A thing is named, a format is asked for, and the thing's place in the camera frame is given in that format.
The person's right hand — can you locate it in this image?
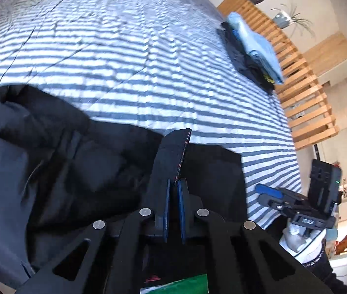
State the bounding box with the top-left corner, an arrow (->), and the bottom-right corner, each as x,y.
279,220 -> 328,262

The stack of folded clothes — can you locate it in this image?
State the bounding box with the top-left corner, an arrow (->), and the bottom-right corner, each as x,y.
226,12 -> 284,85

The dark navy folded garment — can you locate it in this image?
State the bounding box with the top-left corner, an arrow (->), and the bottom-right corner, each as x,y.
216,28 -> 254,77

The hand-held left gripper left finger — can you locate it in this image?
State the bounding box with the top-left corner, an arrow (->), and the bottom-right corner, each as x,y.
15,178 -> 171,294

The blue white striped quilt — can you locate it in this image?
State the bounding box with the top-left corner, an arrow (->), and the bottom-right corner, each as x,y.
0,0 -> 303,230

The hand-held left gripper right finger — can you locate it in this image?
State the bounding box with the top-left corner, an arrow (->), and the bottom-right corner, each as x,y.
177,179 -> 333,294

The wooden slatted bed rail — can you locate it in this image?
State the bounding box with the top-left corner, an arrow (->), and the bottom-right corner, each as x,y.
216,0 -> 339,151

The black garment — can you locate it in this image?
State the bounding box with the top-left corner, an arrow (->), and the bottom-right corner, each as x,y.
0,85 -> 247,294

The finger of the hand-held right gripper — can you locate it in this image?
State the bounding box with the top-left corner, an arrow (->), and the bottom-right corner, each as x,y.
258,194 -> 287,210
256,184 -> 284,198

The folded dark clothes stack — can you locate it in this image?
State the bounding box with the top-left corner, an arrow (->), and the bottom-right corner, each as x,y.
222,24 -> 276,92

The person's right forearm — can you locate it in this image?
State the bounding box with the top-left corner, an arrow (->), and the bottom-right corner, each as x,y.
304,242 -> 347,289

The potted spider plant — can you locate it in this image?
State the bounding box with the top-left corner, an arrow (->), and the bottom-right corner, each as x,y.
270,2 -> 314,39

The light wooden cabinet panel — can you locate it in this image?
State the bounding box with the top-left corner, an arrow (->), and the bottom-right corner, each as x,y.
301,32 -> 347,82

